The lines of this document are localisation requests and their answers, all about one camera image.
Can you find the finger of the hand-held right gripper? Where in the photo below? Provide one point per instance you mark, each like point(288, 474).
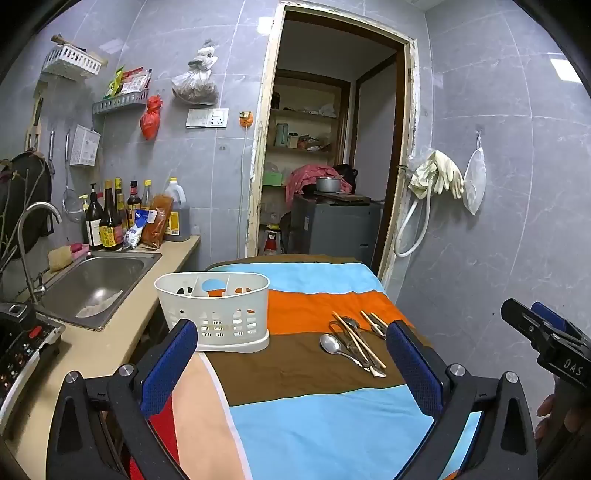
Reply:
point(547, 316)
point(521, 321)

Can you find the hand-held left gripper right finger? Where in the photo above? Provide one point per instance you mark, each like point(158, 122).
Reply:
point(413, 364)

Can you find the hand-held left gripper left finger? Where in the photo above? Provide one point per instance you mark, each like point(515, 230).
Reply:
point(168, 364)

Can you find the white plastic utensil caddy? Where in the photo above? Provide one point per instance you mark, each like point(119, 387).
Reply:
point(184, 300)

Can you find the steel fork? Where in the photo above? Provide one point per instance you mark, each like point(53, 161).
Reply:
point(344, 339)

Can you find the large steel spoon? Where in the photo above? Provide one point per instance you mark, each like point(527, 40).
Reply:
point(329, 344)

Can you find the person's right hand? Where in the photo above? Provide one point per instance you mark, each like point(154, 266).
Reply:
point(545, 408)

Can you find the beige kitchen counter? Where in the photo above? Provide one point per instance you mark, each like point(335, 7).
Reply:
point(92, 350)

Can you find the white dishcloth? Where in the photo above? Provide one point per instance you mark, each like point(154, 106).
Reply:
point(99, 304)

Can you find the stainless steel sink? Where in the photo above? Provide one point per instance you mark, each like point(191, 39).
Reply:
point(92, 277)

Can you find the colourful striped cloth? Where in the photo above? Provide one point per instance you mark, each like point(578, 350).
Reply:
point(300, 415)

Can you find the blue and white packet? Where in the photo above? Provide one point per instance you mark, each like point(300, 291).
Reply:
point(138, 226)

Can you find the large dark oil jug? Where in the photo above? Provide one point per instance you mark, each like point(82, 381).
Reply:
point(178, 221)

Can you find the orange spice packet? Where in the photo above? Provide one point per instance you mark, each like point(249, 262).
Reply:
point(157, 221)

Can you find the dark soy sauce bottle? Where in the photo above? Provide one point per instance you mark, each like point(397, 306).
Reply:
point(111, 230)

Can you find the black electric cooker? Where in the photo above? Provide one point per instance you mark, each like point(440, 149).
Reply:
point(23, 350)

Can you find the white mesh bag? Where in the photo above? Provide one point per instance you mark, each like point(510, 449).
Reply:
point(475, 180)

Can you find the yellow sponge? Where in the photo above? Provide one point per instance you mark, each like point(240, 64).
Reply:
point(60, 258)

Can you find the grey cabinet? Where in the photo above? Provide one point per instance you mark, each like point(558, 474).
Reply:
point(332, 230)

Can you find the brown pump bottle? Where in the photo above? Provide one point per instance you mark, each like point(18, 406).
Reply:
point(94, 226)

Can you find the dark bottle with red cap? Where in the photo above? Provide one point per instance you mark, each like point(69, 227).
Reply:
point(134, 203)

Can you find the cream rubber glove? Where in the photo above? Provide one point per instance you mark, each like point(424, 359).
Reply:
point(445, 170)
point(420, 180)

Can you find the dark bottle with yellow label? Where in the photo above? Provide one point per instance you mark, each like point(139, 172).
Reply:
point(121, 203)

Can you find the clear bottle with yellow cap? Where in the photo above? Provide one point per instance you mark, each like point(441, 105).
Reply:
point(146, 196)

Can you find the green bottle with yellow pump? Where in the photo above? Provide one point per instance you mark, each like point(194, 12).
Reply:
point(83, 217)

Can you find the dark wooden board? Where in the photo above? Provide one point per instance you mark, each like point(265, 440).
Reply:
point(351, 198)

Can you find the steel mesh strainer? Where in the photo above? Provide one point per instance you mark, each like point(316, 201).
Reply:
point(74, 207)

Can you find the black bag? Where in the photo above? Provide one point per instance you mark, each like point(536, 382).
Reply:
point(348, 177)

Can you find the small steel pot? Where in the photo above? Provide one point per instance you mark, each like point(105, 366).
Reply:
point(328, 185)

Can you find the curved steel faucet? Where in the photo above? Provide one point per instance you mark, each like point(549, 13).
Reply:
point(44, 205)

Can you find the green box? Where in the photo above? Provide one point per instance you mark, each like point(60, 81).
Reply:
point(272, 178)

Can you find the pink cloth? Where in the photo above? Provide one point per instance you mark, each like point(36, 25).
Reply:
point(304, 177)

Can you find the black wok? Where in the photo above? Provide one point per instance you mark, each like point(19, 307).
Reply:
point(27, 184)

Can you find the small white hanging basket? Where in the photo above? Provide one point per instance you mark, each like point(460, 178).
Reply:
point(85, 145)

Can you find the red plastic bag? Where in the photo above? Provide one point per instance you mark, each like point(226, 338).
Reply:
point(150, 120)

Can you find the hanging steel utensil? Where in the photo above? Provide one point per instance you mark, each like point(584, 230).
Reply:
point(51, 147)

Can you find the dried branch with buds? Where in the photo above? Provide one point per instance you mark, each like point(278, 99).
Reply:
point(5, 170)

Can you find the wooden shelf unit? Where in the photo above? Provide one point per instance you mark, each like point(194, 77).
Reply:
point(344, 120)

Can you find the small white jar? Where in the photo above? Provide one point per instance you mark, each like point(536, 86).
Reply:
point(293, 140)

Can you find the green cup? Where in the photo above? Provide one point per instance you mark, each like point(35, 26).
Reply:
point(282, 136)

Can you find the clear bag of dried goods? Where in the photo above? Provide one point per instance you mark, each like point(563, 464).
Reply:
point(196, 87)

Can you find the wooden spatula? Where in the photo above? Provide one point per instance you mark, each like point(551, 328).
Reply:
point(37, 113)

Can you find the row of seasoning packets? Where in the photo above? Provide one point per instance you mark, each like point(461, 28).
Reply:
point(131, 83)

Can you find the worn white door frame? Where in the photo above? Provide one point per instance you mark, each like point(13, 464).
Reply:
point(262, 138)

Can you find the white wall socket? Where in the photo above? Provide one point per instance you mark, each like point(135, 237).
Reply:
point(217, 118)

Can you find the orange wall hook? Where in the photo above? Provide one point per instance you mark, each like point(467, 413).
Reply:
point(245, 119)

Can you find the white slotted wall basket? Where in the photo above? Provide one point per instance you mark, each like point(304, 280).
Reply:
point(69, 62)

